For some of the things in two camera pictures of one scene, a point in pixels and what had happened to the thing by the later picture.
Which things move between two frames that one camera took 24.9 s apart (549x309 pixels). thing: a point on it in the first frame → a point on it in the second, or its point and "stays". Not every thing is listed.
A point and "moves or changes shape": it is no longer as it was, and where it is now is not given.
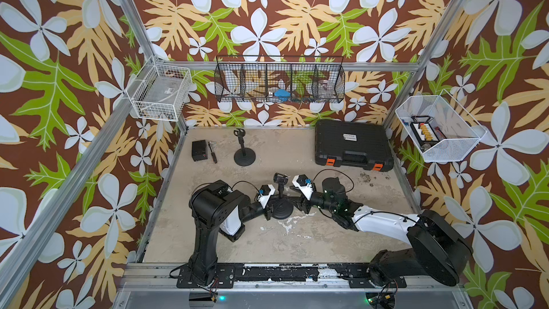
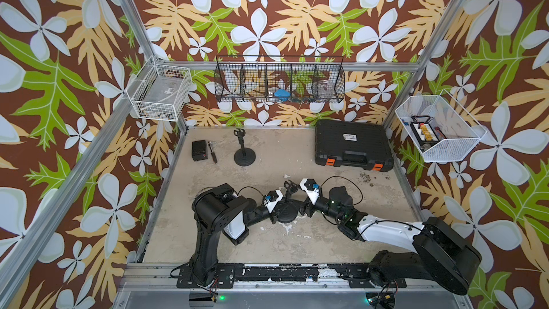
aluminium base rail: x=155 y=286 stays
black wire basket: x=279 y=79 stays
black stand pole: x=281 y=179 moves or changes shape
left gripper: x=268 y=210 → x=274 y=214
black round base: x=282 y=209 moves or changes shape
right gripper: x=304 y=204 stays
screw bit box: x=422 y=130 stays
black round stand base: x=247 y=160 stays
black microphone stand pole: x=239 y=133 stays
